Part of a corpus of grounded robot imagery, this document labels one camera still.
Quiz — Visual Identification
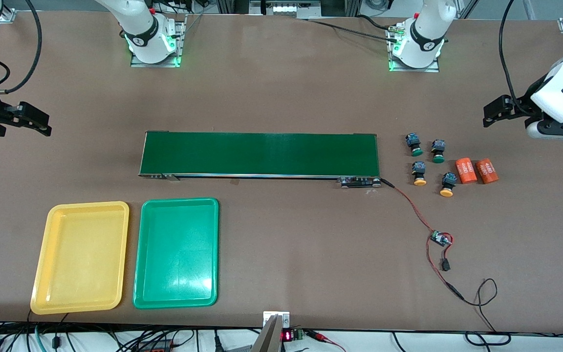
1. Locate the black cable across table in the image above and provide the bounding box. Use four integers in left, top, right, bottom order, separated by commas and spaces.
306, 19, 402, 44

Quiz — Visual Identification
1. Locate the silver metal bracket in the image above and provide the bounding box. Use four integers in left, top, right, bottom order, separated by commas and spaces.
263, 311, 291, 329

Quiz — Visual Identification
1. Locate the grey metal bar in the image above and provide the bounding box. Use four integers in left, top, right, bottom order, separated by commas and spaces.
250, 315, 282, 352

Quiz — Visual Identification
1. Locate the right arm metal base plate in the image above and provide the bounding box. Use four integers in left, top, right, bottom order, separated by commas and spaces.
130, 15, 188, 68

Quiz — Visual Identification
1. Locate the green belt conveyor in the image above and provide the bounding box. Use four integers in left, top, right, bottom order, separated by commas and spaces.
138, 131, 382, 189

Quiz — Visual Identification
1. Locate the green plastic tray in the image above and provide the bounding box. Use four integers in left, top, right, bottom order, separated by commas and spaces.
132, 198, 219, 309

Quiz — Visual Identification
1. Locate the thin black looped cable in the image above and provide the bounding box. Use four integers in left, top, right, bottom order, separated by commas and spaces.
460, 278, 512, 347

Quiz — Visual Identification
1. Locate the green push button switch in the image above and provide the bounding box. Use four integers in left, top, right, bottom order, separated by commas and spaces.
405, 133, 424, 157
431, 139, 447, 164

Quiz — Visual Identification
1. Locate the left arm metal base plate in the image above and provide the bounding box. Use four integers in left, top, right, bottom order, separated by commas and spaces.
388, 24, 441, 73

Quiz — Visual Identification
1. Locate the red and black wire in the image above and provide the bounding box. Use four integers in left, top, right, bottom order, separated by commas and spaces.
381, 178, 465, 301

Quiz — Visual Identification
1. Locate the red and black clip lead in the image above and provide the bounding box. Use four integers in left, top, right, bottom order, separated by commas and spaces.
306, 330, 346, 352

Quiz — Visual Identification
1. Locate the small green circuit board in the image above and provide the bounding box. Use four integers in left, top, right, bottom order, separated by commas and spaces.
430, 230, 454, 248

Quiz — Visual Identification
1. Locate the white power strip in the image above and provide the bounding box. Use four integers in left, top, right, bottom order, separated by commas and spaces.
250, 0, 322, 18

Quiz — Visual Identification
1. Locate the yellow plastic tray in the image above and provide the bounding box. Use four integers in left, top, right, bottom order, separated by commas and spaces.
30, 201, 130, 315

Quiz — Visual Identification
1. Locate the yellow push button switch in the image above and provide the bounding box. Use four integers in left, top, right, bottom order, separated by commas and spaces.
439, 173, 457, 198
411, 161, 428, 187

